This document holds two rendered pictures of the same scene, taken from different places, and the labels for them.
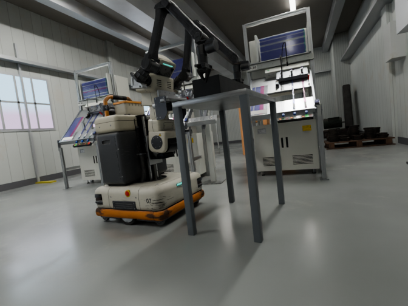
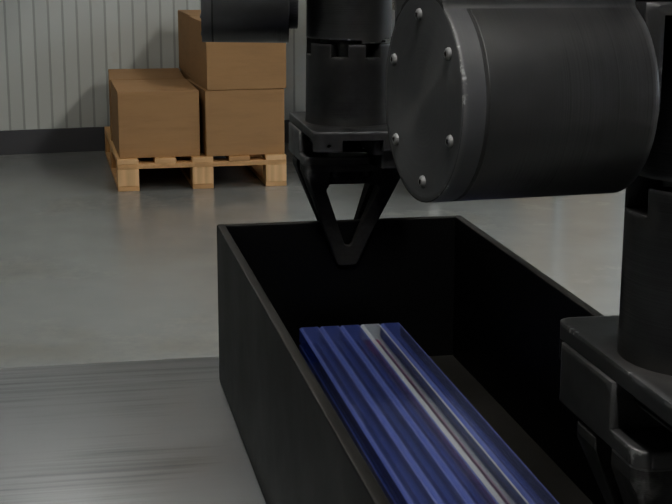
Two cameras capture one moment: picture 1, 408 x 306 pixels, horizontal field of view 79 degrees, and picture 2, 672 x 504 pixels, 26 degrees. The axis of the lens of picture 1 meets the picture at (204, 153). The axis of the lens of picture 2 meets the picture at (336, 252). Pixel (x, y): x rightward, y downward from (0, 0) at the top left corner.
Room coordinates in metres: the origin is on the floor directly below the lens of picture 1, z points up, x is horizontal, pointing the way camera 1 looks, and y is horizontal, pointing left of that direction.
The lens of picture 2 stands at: (2.17, -0.68, 1.11)
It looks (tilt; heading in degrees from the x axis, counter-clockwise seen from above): 13 degrees down; 141
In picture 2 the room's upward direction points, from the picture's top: straight up
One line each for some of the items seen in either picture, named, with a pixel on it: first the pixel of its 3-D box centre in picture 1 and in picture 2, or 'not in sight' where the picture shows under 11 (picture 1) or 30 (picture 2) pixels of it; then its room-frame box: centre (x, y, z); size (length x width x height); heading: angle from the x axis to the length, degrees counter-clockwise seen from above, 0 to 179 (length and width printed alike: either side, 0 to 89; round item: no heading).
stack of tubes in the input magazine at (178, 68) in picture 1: (175, 71); not in sight; (3.57, 0.27, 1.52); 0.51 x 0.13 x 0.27; 68
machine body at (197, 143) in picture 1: (186, 155); not in sight; (3.70, 0.28, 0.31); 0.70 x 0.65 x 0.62; 68
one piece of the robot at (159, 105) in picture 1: (169, 105); not in sight; (1.88, 0.21, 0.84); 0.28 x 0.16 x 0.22; 152
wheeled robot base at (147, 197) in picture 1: (152, 193); not in sight; (2.02, 0.47, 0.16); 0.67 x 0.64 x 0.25; 62
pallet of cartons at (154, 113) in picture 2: not in sight; (188, 93); (-3.51, 3.08, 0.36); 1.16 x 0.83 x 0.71; 157
